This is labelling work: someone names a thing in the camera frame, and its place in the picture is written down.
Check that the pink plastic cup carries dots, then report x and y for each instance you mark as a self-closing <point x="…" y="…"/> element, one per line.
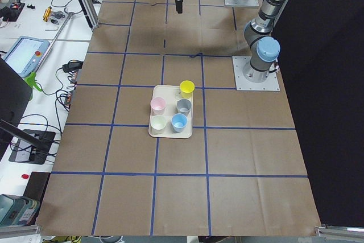
<point x="158" y="105"/>

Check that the yellow handled tool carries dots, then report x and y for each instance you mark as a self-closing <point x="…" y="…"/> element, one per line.
<point x="47" y="13"/>

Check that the black monitor stand base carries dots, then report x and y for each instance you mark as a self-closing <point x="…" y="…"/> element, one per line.
<point x="24" y="152"/>

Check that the pale green plastic cup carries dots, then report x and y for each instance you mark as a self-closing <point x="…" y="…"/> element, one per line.
<point x="158" y="124"/>

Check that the brown paper table cover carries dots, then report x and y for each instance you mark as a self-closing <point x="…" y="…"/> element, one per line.
<point x="159" y="141"/>

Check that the blue plastic cup on tray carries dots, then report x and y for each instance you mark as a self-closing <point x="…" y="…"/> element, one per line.
<point x="179" y="122"/>

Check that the cream plastic tray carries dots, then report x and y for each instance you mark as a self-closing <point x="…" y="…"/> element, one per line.
<point x="171" y="95"/>

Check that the yellow plastic cup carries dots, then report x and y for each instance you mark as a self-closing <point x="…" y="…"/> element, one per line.
<point x="187" y="88"/>

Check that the black monitor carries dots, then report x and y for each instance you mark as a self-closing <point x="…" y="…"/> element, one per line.
<point x="15" y="94"/>

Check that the grey plastic cup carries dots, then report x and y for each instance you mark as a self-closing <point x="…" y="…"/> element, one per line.
<point x="184" y="106"/>

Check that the black power adapter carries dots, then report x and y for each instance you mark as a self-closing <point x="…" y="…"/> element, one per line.
<point x="72" y="66"/>

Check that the blue teach pendant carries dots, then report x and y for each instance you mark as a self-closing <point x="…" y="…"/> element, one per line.
<point x="25" y="54"/>

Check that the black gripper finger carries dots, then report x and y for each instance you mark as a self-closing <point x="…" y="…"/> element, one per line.
<point x="179" y="6"/>

